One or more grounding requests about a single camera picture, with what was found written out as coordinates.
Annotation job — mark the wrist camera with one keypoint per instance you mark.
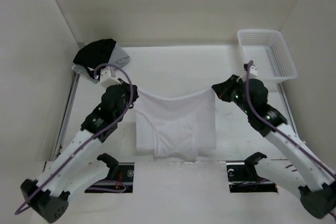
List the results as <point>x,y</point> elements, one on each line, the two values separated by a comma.
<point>251,70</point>
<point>108,78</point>

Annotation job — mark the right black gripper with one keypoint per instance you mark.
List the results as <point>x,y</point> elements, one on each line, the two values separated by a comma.
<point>223,87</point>

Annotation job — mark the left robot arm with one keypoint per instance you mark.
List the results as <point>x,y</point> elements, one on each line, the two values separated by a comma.
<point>50,193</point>

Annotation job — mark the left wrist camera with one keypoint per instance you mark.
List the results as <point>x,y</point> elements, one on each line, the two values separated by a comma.
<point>108,78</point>

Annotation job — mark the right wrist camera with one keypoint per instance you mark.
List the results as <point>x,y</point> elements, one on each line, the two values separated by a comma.
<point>251,70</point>

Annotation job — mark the black folded tank top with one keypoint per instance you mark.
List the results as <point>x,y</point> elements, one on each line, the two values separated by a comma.
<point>94,54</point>

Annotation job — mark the aluminium table rail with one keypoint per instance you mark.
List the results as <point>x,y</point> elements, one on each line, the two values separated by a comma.
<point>287,107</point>
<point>59,141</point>

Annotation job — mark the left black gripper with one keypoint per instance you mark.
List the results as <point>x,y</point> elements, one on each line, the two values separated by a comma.
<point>136,96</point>

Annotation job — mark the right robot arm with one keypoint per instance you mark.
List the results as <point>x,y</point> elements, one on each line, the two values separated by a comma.
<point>306,177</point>

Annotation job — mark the right aluminium table rail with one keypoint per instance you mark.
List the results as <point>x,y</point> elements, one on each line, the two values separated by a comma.
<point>287,107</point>

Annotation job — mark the white plastic basket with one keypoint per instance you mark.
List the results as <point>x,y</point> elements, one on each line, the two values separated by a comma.
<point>270,54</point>

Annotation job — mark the white tank top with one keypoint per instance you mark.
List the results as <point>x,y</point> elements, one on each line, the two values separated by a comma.
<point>182,126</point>

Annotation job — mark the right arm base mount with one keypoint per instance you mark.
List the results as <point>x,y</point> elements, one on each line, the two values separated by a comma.
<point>243,178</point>

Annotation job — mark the left aluminium table rail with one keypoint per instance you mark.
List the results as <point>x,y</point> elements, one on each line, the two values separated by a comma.
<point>59,141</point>

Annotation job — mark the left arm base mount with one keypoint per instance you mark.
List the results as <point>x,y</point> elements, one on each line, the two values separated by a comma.
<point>119,178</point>

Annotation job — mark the grey folded tank top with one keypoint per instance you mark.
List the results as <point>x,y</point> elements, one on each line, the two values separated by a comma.
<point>118,58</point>

